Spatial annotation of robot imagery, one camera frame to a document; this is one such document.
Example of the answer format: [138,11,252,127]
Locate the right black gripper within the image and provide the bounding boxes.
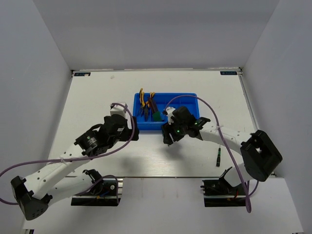
[161,118,187,146]

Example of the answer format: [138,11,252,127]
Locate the slim black green screwdriver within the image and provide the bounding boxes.
[216,146,221,167]

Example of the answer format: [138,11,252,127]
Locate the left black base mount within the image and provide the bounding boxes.
[71,178,123,207]

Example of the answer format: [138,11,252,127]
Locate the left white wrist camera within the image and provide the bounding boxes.
[110,104,126,118]

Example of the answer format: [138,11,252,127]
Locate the yellow black needle-nose pliers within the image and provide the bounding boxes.
[144,92,155,121]

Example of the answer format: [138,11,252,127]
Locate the purple cable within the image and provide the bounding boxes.
[0,102,137,205]
[163,95,259,214]

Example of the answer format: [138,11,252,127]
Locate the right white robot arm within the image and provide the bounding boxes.
[161,106,283,195]

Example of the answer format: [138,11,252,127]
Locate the yellow black combination pliers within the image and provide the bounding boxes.
[138,88,146,116]

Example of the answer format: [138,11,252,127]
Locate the green hex key set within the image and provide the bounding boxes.
[148,97,164,122]

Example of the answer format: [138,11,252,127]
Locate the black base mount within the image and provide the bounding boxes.
[200,179,246,208]
[71,178,123,207]

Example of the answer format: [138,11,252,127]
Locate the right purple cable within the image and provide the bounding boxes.
[163,95,259,214]

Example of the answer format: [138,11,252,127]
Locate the blue corner label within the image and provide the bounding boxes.
[74,72,91,77]
[220,71,237,76]

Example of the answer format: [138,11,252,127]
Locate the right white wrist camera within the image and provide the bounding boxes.
[162,106,175,125]

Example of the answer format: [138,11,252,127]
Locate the blue compartment tray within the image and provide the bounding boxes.
[133,93,199,131]

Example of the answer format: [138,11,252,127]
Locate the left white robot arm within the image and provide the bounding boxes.
[11,114,139,221]

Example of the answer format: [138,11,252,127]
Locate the left blue corner label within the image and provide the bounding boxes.
[74,72,91,77]

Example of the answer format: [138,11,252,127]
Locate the right blue corner label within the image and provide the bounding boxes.
[220,71,237,76]

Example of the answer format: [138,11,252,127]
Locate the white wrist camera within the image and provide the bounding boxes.
[110,104,126,118]
[162,106,175,125]

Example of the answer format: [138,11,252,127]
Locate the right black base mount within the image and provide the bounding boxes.
[200,179,246,208]

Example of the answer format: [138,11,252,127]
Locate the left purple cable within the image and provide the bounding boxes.
[0,102,137,205]

